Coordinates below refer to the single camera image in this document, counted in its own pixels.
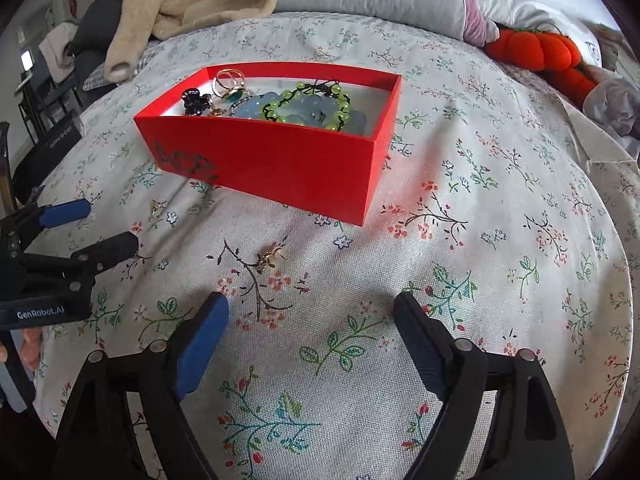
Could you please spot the crumpled grey clothing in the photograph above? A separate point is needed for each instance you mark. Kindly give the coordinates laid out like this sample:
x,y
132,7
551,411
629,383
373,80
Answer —
x,y
613,104

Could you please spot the white printed pillow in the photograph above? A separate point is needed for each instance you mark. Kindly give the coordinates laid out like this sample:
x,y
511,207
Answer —
x,y
548,17

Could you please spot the orange pumpkin plush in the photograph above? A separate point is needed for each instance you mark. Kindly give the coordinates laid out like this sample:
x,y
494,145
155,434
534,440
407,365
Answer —
x,y
550,54

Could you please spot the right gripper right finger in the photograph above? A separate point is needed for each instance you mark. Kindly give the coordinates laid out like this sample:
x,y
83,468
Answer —
x,y
526,437

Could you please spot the black chair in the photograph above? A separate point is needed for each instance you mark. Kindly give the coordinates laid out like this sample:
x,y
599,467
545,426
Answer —
x,y
60,59

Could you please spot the left hand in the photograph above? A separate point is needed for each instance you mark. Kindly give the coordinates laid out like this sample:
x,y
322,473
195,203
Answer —
x,y
29,349

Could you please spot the small gold earring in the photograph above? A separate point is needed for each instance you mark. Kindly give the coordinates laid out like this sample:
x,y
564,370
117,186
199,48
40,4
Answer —
x,y
267,260

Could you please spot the black hair claw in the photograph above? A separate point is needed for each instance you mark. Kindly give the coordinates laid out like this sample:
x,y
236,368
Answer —
x,y
195,103

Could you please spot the black small carton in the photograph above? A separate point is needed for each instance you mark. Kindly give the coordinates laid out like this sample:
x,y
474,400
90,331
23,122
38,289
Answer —
x,y
43,158

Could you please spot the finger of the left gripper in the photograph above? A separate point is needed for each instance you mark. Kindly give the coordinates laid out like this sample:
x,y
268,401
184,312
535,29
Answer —
x,y
106,254
57,215

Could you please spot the red jewelry box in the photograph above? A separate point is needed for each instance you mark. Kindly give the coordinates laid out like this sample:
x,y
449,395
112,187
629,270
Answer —
x,y
322,171

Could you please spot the floral bed cover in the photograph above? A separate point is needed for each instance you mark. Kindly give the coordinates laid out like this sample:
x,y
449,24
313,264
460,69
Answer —
x,y
510,217

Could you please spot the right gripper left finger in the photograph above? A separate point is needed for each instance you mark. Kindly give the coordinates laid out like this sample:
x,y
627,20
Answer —
x,y
96,439

